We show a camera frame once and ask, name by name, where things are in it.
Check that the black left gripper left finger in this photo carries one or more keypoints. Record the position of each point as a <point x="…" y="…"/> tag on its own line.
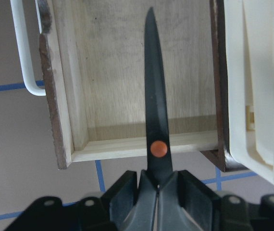
<point x="131" y="206"/>

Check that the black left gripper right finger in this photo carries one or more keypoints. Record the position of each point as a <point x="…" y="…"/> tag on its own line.
<point x="187" y="204"/>

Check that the white plastic storage box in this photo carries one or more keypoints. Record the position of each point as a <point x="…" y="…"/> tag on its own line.
<point x="249" y="35"/>

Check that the grey orange scissors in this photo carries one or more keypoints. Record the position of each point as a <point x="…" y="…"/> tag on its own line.
<point x="159" y="162"/>

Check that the wooden drawer white handle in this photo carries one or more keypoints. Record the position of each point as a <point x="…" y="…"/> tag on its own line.
<point x="92" y="59"/>

